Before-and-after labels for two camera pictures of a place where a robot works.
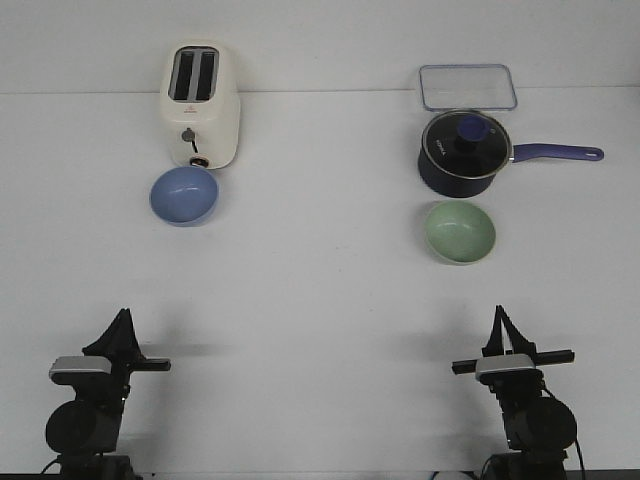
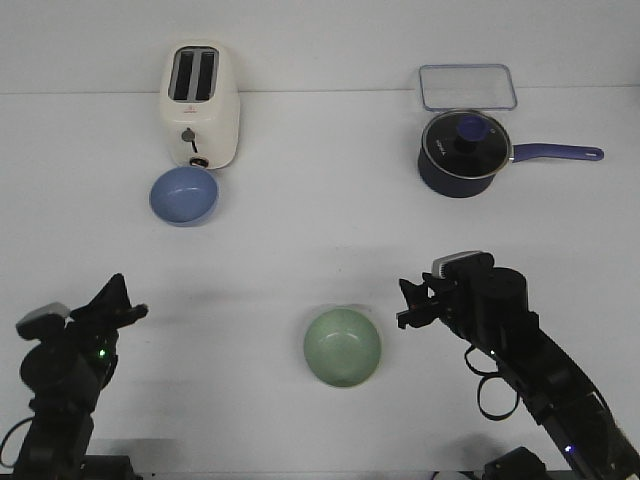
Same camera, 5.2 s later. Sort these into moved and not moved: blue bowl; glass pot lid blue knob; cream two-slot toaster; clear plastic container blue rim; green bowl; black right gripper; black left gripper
Moved: black right gripper; black left gripper; green bowl
Not moved: glass pot lid blue knob; blue bowl; cream two-slot toaster; clear plastic container blue rim
